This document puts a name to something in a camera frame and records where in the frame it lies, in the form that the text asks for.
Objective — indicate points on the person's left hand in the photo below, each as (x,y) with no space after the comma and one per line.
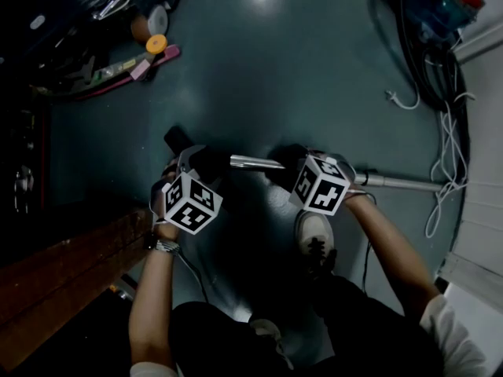
(169,171)

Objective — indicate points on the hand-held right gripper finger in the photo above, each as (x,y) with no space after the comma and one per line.
(294,152)
(283,179)

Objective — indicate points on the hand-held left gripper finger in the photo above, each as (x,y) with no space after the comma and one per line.
(184,156)

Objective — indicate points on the black vacuum floor nozzle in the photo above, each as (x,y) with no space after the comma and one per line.
(177,137)

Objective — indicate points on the person's left forearm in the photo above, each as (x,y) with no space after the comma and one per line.
(151,308)

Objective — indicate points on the silver metal clip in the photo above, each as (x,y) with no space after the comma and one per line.
(108,8)

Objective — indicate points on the white tape roll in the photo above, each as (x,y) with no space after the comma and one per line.
(159,19)

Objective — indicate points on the black metal tool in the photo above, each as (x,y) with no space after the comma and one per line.
(84,73)

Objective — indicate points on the metal vacuum tube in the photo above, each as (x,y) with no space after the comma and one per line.
(255,162)

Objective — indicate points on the slanted wooden beam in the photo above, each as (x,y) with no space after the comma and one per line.
(59,273)

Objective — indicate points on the silver wristwatch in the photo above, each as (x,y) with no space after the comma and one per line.
(165,245)

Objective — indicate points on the person's right forearm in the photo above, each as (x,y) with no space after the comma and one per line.
(393,257)

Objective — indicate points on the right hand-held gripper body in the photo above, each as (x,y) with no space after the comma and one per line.
(320,195)

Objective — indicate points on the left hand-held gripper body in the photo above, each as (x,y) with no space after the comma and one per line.
(192,206)

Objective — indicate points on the red and blue vacuum cleaner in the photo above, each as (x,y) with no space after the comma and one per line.
(444,10)

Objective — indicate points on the brown tape roll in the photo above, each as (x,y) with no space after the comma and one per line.
(140,30)

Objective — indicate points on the orange tape roll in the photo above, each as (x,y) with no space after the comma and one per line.
(156,43)

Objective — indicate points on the small pink box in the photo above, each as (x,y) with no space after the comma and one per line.
(140,70)

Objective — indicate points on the long pink flat bar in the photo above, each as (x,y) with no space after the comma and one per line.
(173,51)

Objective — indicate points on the person's right white shoe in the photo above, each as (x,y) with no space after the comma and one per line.
(312,230)

